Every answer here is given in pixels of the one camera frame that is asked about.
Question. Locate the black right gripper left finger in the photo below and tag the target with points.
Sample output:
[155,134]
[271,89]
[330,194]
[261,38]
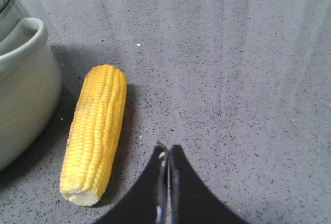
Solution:
[146,201]

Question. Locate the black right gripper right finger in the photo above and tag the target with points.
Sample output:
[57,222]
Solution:
[191,200]

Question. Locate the yellow corn cob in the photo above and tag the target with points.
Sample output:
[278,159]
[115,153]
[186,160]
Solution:
[93,136]

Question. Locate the glass pot lid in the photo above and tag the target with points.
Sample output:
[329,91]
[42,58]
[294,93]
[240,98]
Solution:
[12,11]

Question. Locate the pale green electric pot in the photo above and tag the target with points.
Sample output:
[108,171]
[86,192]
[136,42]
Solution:
[30,87]

